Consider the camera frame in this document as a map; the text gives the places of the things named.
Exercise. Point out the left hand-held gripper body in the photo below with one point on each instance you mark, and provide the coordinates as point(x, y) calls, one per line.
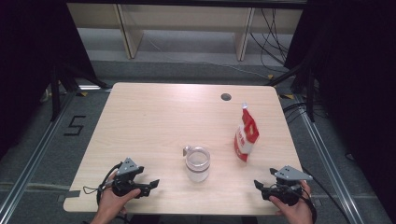
point(126, 169)

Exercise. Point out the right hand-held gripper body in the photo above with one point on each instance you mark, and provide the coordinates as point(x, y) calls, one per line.
point(291, 174)

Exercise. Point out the red and white powder bag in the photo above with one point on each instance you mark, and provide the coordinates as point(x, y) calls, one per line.
point(247, 133)

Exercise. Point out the clear glass jar with lid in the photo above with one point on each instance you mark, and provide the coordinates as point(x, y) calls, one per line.
point(197, 166)

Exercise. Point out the person's left hand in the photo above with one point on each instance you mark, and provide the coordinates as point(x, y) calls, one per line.
point(113, 203)

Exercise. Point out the person's right hand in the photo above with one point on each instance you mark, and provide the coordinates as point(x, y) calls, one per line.
point(295, 214)

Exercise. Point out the yellow tape piece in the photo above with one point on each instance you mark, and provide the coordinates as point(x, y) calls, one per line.
point(82, 93)
point(287, 96)
point(270, 76)

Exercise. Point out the black metal stand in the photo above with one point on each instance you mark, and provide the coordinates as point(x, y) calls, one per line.
point(310, 93)
point(55, 93)

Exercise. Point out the grey round table grommet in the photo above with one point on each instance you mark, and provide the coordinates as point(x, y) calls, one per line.
point(226, 97)

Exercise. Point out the black curtain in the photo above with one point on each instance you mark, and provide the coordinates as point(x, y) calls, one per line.
point(358, 77)
point(28, 62)

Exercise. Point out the light wooden shelf unit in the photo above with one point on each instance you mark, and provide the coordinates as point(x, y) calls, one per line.
point(186, 15)

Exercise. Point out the aluminium floor rail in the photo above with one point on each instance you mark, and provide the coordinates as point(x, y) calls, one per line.
point(327, 168)
point(34, 158)

